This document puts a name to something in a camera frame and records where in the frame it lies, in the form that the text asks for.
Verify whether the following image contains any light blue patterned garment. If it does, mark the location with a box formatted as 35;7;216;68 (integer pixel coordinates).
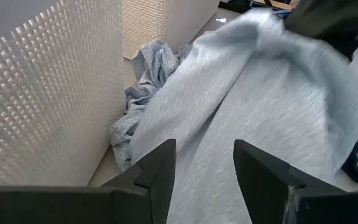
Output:
109;39;194;172

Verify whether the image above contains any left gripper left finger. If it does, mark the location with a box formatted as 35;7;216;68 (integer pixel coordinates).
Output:
0;138;178;224

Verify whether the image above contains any black garment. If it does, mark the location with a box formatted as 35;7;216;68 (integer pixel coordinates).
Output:
283;0;358;62

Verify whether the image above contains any light grey heather garment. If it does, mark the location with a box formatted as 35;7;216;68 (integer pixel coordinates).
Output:
129;7;358;224

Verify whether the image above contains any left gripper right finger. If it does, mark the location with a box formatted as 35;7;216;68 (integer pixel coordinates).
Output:
232;139;358;224

